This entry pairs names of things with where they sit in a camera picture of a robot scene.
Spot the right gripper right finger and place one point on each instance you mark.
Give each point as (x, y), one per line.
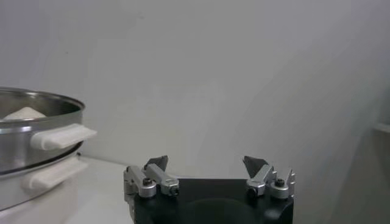
(262, 176)

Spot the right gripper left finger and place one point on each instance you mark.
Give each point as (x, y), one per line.
(161, 179)

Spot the white steamed baozi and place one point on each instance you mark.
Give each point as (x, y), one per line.
(24, 113)

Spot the perforated steel steamer basket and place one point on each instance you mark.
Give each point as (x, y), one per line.
(15, 146)

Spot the white electric cooker pot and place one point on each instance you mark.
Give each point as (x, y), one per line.
(36, 207)

